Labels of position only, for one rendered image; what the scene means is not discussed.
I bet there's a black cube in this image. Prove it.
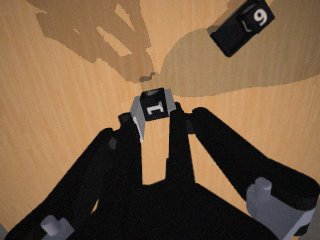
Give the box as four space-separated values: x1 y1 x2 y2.
236 0 275 35
140 87 169 122

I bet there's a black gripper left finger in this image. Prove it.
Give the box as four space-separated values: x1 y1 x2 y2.
4 95 146 240

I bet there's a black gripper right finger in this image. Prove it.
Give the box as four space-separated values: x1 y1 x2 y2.
161 89 320 240

